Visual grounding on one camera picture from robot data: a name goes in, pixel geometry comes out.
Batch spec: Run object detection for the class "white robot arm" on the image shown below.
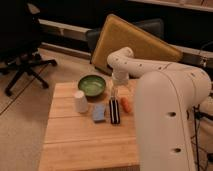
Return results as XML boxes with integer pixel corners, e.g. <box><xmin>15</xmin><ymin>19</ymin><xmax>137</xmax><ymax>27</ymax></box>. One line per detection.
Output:
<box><xmin>107</xmin><ymin>47</ymin><xmax>211</xmax><ymax>171</ymax></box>

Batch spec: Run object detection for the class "green bowl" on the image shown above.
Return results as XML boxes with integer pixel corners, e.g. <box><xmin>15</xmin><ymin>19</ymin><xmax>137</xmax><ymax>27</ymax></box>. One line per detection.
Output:
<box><xmin>78</xmin><ymin>75</ymin><xmax>106</xmax><ymax>97</ymax></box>

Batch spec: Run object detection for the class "blue sponge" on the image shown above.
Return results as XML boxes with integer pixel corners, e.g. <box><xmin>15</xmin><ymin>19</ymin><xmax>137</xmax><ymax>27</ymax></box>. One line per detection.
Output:
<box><xmin>92</xmin><ymin>103</ymin><xmax>106</xmax><ymax>122</ymax></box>

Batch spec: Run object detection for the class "orange carrot toy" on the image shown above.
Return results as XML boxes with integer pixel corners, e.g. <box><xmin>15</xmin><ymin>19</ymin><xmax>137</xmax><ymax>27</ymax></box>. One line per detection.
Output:
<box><xmin>120</xmin><ymin>97</ymin><xmax>132</xmax><ymax>113</ymax></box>

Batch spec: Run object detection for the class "white plastic cup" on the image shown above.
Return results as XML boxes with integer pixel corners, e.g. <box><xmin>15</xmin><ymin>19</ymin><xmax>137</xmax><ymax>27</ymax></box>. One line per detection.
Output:
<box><xmin>74</xmin><ymin>90</ymin><xmax>88</xmax><ymax>113</ymax></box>

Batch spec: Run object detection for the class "black striped brush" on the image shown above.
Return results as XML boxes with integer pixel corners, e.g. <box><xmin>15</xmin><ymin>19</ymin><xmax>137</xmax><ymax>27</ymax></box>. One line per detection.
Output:
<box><xmin>109</xmin><ymin>98</ymin><xmax>120</xmax><ymax>124</ymax></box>

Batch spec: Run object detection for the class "dark chair behind cushion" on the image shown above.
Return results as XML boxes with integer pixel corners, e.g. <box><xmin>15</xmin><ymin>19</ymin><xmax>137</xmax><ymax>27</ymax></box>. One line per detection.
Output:
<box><xmin>85</xmin><ymin>18</ymin><xmax>164</xmax><ymax>53</ymax></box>

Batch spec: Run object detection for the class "black office chair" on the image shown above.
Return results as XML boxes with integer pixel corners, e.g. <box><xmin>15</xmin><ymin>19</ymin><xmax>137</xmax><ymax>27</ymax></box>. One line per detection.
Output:
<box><xmin>0</xmin><ymin>0</ymin><xmax>57</xmax><ymax>96</ymax></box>

